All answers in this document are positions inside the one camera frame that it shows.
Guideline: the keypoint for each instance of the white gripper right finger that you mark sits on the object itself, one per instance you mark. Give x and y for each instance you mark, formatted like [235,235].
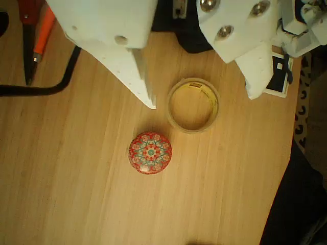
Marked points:
[242,30]

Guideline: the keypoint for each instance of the tan tape roll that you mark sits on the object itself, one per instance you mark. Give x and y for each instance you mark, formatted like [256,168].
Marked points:
[173,120]

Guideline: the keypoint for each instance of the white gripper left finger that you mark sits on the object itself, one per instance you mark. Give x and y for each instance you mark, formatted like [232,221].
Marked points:
[107,23]

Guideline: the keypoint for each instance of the red patterned round tin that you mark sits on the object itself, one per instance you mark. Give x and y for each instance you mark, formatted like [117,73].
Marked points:
[150,153]

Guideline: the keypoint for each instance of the patterned beige carpet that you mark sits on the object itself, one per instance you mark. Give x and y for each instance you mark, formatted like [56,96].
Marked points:
[306,102]

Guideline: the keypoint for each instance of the black and white marker tag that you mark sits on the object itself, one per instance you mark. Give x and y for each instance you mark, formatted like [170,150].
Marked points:
[278,81]

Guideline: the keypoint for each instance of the dark fabric chair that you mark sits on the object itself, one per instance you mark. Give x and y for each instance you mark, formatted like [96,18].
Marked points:
[296,204]

